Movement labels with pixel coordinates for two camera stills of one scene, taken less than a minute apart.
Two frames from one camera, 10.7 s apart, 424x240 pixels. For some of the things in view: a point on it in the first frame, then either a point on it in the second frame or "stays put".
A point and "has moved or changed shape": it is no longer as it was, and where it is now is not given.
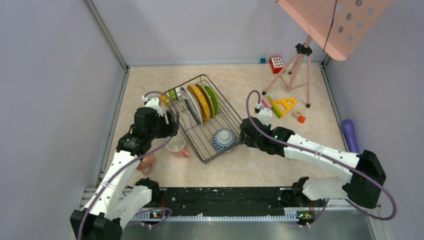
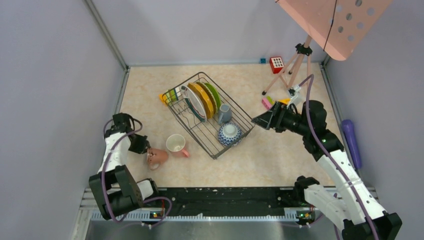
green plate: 214,98 has moved or changed shape
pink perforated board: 338,26 stays put
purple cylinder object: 349,135 stays put
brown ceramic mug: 148,161 to 155,157
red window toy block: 277,64 stays put
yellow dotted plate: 196,95 has moved or changed shape
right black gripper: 245,139 to 273,118
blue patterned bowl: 224,139 has moved or changed shape
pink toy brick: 266,103 stays put
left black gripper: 168,128 to 141,149
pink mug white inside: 176,145 stays put
